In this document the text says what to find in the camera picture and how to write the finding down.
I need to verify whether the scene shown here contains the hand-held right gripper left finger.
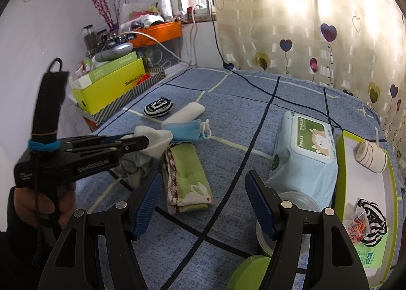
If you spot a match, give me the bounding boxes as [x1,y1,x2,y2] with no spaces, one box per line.
[38,171,164,290]

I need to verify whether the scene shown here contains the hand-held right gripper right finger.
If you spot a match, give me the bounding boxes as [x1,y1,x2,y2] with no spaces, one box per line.
[245,170,370,290]

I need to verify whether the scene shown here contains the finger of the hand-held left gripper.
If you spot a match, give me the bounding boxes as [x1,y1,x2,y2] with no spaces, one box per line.
[66,134,134,151]
[65,136,149,164]

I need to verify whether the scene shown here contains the grey white sock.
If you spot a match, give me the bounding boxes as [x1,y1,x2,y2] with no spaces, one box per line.
[114,125,173,187]

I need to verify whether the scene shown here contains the green rabbit towel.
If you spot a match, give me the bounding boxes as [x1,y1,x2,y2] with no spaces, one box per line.
[162,143,214,214]

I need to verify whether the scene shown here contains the black white striped sock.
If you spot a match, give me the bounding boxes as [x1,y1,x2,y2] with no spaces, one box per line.
[357,199,388,244]
[143,97,173,118]

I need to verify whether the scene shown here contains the blue face mask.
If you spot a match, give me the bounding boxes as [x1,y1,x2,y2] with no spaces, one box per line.
[162,119,212,142]

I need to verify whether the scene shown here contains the white towel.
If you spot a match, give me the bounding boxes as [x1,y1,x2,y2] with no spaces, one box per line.
[162,102,204,126]

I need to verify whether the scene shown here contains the clear candy packet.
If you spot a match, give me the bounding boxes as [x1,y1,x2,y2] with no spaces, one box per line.
[343,209,369,246]

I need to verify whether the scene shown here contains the lime green box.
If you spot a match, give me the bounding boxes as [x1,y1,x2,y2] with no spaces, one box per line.
[335,130,401,289]

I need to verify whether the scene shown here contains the cream stitched sock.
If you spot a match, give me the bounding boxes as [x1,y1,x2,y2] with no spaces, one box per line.
[355,142,388,174]

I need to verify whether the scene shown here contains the green printed cloth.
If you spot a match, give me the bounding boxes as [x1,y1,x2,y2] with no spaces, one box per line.
[354,239,386,269]

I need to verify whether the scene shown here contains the person's left forearm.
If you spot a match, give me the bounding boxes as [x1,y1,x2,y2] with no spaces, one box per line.
[0,187,64,290]

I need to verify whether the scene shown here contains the person's left hand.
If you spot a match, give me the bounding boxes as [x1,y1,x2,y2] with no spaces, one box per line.
[14,182,77,230]

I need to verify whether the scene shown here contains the red bedside cabinet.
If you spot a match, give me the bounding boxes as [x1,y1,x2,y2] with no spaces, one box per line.
[83,115,99,133]

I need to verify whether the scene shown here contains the clear plastic containers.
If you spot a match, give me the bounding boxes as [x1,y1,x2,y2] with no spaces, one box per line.
[255,191,321,257]

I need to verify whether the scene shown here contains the striped patterned box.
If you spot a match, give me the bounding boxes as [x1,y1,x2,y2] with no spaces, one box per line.
[75,67,166,124]

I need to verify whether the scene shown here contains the yellow green closed box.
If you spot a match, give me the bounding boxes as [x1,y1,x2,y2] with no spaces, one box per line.
[70,52,146,112]

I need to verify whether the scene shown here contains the lime green round container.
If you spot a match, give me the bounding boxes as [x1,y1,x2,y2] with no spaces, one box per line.
[227,255,272,290]

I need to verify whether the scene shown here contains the light blue wet wipes pack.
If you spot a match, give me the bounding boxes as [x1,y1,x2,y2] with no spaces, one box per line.
[263,111,339,208]

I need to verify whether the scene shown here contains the blue checked bed sheet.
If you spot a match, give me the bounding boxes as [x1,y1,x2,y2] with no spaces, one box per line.
[68,66,384,290]

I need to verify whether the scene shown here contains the grey oval device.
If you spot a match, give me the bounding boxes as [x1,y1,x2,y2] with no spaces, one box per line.
[95,41,134,62]

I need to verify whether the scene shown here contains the orange tray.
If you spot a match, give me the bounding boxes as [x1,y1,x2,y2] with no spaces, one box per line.
[130,21,182,48]

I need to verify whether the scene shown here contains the white plastic bag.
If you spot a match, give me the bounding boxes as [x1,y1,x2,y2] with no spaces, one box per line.
[160,0,174,21]

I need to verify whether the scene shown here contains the heart print curtain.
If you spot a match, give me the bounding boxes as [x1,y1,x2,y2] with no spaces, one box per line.
[206,0,406,151]

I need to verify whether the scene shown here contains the white cable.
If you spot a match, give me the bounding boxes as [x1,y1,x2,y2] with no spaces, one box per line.
[125,5,199,65]

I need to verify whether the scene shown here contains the black cable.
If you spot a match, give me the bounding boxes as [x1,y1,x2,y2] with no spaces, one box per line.
[203,0,343,126]

